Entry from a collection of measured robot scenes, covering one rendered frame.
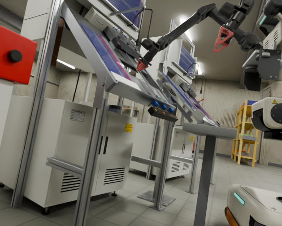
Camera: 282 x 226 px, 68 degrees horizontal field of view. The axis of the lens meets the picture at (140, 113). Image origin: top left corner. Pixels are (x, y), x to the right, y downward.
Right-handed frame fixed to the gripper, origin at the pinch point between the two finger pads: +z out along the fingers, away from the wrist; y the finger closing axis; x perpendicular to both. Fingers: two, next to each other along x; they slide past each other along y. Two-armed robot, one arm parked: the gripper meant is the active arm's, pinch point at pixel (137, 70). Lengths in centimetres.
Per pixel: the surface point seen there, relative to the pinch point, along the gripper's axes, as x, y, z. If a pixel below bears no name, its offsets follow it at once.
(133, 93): 32.7, 32.4, 3.7
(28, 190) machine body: 34, 51, 81
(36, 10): -61, 48, 14
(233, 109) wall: -121, -838, -27
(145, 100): 32.8, 18.9, 4.9
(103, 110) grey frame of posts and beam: 40, 51, 13
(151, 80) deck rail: 2.4, -18.9, 1.6
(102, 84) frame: 33, 54, 5
